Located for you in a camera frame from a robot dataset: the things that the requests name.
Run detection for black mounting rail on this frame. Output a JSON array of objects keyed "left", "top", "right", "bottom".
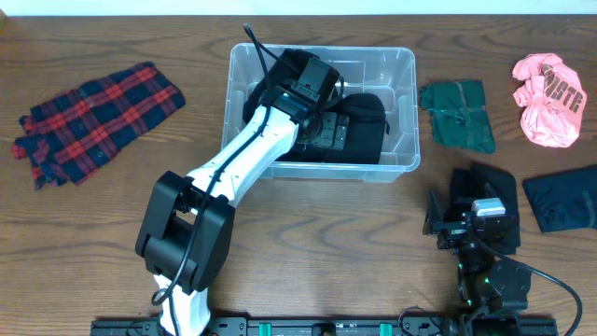
[{"left": 90, "top": 315, "right": 560, "bottom": 336}]

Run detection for folded dark green cloth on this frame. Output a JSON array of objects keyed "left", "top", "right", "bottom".
[{"left": 419, "top": 79, "right": 496, "bottom": 154}]

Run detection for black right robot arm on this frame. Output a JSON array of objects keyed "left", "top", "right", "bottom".
[{"left": 423, "top": 185, "right": 531, "bottom": 316}]

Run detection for black hoodie garment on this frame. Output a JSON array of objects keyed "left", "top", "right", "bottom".
[{"left": 243, "top": 49, "right": 389, "bottom": 164}]

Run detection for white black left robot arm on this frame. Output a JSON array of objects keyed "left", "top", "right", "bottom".
[{"left": 135, "top": 87, "right": 348, "bottom": 335}]

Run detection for folded dark navy cloth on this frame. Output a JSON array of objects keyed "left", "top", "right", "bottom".
[{"left": 522, "top": 165, "right": 596, "bottom": 233}]

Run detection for pink printed t-shirt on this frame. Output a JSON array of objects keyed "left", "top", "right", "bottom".
[{"left": 512, "top": 53, "right": 588, "bottom": 148}]

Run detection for red navy plaid shirt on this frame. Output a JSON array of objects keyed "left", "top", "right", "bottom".
[{"left": 11, "top": 62, "right": 186, "bottom": 189}]

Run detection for folded black cloth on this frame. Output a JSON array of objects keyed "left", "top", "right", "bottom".
[{"left": 444, "top": 162, "right": 521, "bottom": 255}]

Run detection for clear plastic storage bin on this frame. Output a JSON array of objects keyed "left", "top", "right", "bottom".
[{"left": 221, "top": 43, "right": 421, "bottom": 183}]

